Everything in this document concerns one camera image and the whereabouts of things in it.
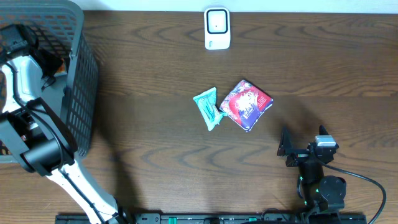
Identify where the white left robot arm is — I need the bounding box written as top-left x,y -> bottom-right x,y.
1,24 -> 131,223

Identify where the white barcode scanner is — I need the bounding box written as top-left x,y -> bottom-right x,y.
204,7 -> 231,50

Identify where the dark grey plastic basket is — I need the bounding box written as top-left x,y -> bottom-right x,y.
1,1 -> 99,158

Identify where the green wipes packet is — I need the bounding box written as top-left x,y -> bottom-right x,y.
193,87 -> 226,131

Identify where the purple red pad packet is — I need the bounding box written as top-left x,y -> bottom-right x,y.
220,80 -> 274,132

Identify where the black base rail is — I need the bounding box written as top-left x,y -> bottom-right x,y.
55,212 -> 368,224

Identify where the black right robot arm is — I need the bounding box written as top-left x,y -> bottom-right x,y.
277,126 -> 346,212

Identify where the orange snack box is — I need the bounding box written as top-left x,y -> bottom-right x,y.
54,58 -> 68,77

